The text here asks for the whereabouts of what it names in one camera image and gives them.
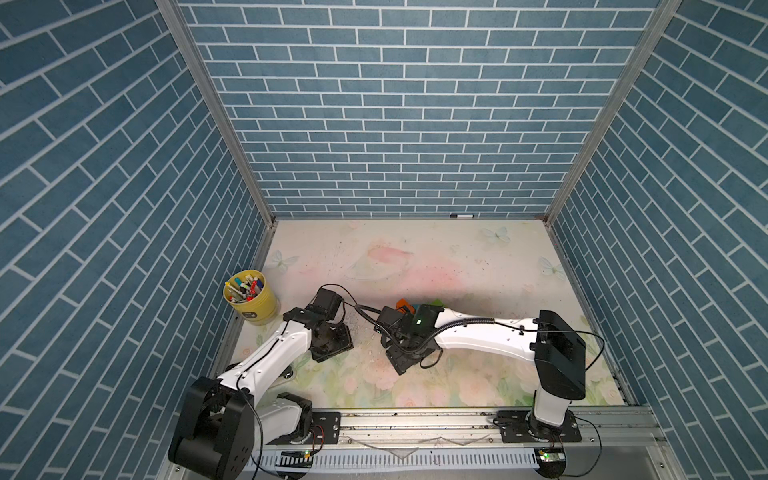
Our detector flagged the orange block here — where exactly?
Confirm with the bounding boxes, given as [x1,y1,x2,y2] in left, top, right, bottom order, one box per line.
[396,299,416,314]

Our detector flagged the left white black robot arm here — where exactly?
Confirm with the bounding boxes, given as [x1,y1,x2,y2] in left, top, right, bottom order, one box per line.
[168,288,353,479]

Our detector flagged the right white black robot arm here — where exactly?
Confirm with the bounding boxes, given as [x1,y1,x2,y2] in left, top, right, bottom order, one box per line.
[363,304,587,441]

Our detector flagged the yellow pen cup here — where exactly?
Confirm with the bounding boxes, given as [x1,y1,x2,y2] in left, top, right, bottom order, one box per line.
[223,270,280,325]

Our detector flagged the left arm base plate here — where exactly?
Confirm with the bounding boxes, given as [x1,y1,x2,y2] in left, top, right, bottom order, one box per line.
[268,411,342,448]

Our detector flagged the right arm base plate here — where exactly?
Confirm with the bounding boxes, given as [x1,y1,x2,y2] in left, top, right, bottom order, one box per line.
[492,409,582,444]

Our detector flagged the aluminium front rail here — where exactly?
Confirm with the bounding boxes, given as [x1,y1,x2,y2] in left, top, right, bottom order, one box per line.
[157,407,685,480]

